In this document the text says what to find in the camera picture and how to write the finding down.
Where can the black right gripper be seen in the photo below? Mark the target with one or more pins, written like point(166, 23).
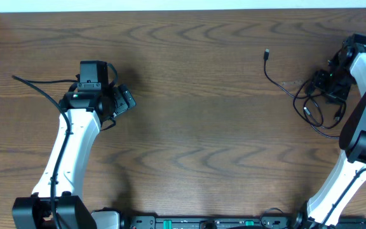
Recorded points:
point(318, 81)

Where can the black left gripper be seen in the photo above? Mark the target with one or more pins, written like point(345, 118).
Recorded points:
point(124, 99)

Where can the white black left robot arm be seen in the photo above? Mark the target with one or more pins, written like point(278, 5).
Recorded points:
point(56, 200)

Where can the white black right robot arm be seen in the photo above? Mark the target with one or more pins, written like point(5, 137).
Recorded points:
point(347, 68)

